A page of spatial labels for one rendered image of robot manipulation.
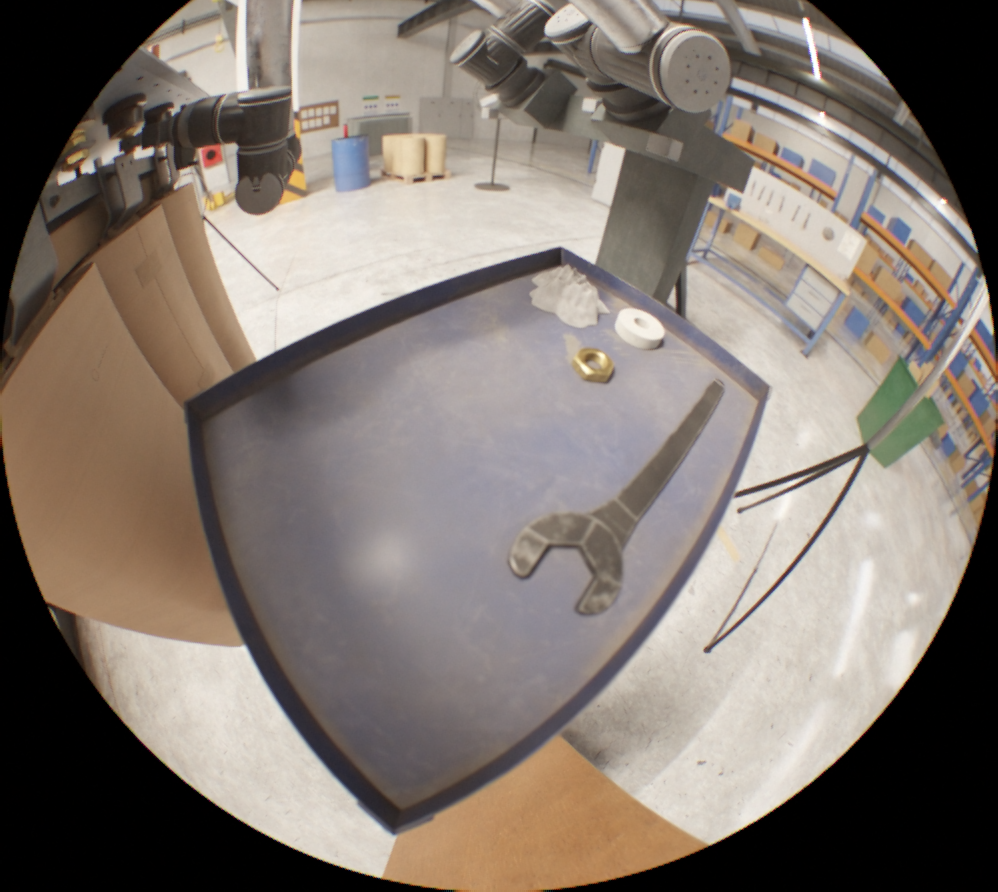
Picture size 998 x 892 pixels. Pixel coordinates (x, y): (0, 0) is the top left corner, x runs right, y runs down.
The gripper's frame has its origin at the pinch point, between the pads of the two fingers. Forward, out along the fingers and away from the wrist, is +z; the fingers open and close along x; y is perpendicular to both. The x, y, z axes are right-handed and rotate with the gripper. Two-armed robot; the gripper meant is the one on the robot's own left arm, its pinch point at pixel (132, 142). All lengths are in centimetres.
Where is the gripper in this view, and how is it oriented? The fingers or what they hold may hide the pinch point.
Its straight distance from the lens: 91.3
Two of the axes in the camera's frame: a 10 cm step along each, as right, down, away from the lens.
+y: 2.9, -6.7, -6.8
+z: -9.1, 0.1, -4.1
